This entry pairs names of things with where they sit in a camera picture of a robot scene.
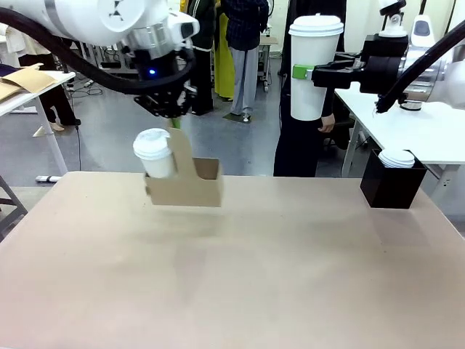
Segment black right arm cable sleeve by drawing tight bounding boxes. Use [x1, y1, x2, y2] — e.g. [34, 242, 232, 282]
[375, 17, 465, 114]

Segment white side table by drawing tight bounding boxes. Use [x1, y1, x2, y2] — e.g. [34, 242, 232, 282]
[333, 87, 465, 219]

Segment brown cardboard sheet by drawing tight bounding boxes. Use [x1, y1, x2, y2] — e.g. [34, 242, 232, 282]
[0, 63, 56, 102]

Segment black left arm cable sleeve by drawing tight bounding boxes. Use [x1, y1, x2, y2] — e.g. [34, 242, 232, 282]
[0, 7, 198, 97]

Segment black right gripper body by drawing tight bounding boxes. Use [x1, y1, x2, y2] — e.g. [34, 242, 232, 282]
[358, 34, 411, 95]

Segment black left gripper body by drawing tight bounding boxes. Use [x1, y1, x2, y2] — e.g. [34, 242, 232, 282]
[131, 46, 197, 97]

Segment person in grey trousers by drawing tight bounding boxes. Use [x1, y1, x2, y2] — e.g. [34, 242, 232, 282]
[220, 0, 270, 123]

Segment brown cardboard cup carrier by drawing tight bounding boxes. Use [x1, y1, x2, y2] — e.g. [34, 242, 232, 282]
[144, 127, 224, 209]

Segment person in yellow garment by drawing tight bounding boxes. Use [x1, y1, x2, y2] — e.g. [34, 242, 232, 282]
[213, 0, 236, 103]

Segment tall white lidded cup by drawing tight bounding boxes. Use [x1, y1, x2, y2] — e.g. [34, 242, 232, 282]
[288, 13, 345, 122]

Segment person's left hand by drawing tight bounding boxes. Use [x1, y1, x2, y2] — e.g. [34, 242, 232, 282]
[317, 113, 336, 134]

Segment person's left forearm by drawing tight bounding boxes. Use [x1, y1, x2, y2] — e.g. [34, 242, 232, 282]
[321, 87, 337, 118]

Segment black square box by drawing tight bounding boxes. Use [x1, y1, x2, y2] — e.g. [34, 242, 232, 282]
[359, 148, 429, 209]

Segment small white lidded cup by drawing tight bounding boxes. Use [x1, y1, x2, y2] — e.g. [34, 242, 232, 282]
[132, 127, 178, 180]

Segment black arm cable sleeve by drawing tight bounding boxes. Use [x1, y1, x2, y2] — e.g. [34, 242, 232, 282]
[375, 17, 465, 114]
[0, 7, 198, 97]

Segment person in white coat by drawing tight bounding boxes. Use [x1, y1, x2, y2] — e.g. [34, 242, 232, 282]
[0, 21, 82, 132]

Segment person in black Nike sweatshirt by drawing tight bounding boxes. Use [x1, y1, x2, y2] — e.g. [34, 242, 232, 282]
[272, 0, 347, 178]

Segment white table with cardboard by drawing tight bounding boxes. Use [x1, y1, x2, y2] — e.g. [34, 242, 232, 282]
[0, 71, 77, 175]

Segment person in black jacket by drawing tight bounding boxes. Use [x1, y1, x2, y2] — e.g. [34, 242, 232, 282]
[184, 0, 219, 117]

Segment stack of white lids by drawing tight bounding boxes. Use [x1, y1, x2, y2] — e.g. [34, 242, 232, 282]
[378, 148, 416, 169]

